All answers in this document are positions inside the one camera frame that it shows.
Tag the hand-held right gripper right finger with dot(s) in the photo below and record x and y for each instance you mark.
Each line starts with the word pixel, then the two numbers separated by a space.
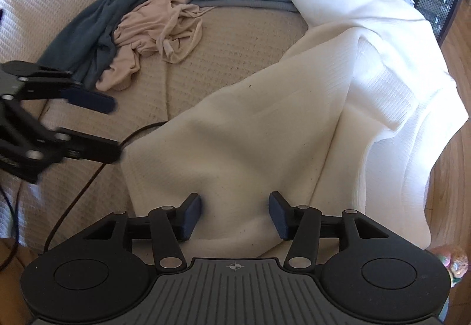
pixel 278 216

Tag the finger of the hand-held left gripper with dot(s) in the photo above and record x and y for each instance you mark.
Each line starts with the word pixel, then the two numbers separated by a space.
pixel 92 100
pixel 95 150

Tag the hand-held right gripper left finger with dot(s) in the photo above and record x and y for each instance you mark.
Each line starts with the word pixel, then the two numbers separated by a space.
pixel 191 216

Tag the white sweater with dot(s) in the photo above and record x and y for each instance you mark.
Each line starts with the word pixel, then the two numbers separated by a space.
pixel 239 133

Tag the dark blue cloth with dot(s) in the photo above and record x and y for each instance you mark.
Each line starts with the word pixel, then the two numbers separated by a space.
pixel 92 26

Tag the pale pink garment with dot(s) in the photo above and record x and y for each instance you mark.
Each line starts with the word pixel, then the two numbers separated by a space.
pixel 147 26

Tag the pink plush toy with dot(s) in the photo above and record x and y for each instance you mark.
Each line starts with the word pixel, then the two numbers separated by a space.
pixel 450 262

